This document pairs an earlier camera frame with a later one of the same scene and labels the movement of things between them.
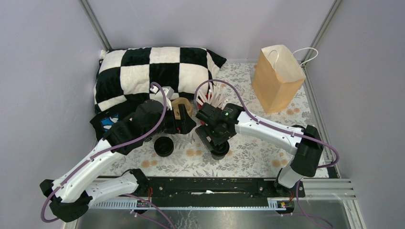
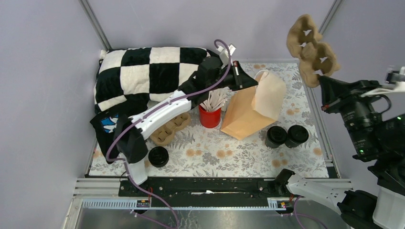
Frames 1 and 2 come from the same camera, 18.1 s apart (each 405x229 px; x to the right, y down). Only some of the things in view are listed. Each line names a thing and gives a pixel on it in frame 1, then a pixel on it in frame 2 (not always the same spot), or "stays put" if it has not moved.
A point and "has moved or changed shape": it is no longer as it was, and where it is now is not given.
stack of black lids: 164,146 -> 158,156
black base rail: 216,190 stays put
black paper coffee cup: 219,151 has moved or changed shape
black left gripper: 186,122 -> 240,79
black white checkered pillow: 125,75 stays put
